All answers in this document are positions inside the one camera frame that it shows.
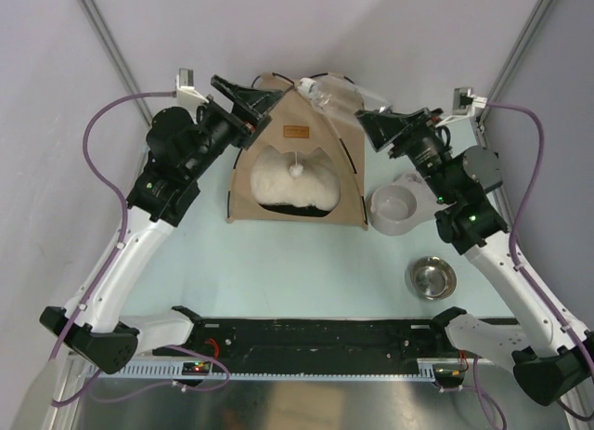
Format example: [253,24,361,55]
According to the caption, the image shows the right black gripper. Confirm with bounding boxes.
[356,107,458,203]

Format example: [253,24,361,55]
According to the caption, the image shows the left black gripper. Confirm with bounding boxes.
[184,76,285,180]

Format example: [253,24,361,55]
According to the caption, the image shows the clear plastic water bottle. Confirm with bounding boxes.
[295,74,393,126]

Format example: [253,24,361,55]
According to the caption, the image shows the black tent pole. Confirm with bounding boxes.
[226,72,370,227]
[252,72,353,124]

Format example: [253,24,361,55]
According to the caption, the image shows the white fluffy cushion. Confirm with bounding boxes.
[250,147,341,211]

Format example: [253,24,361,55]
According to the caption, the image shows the stainless steel pet bowl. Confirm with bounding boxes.
[407,256,458,301]

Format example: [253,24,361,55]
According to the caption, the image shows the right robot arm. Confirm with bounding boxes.
[355,109,593,406]

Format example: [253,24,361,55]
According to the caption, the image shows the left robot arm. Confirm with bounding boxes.
[40,70,286,374]

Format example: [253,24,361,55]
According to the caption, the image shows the grey double pet feeder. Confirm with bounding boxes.
[367,171,444,236]

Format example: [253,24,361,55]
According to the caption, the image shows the white pompom toy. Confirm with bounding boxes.
[289,163,303,178]

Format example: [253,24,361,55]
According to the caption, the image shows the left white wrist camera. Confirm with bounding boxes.
[175,68,208,111]

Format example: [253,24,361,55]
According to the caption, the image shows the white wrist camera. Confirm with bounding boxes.
[437,87,488,127]
[175,68,208,111]

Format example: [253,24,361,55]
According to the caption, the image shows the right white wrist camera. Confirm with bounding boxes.
[437,87,488,127]

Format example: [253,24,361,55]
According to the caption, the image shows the left aluminium frame post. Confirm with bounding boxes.
[69,0,157,127]

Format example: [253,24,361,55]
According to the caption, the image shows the aluminium frame post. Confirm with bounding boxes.
[475,0,565,134]
[69,0,157,127]

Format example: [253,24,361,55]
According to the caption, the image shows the right aluminium frame post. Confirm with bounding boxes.
[475,0,565,134]

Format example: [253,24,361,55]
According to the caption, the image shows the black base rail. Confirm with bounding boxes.
[182,318,469,370]

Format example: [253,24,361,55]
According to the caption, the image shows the white slotted cable duct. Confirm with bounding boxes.
[109,358,470,382]

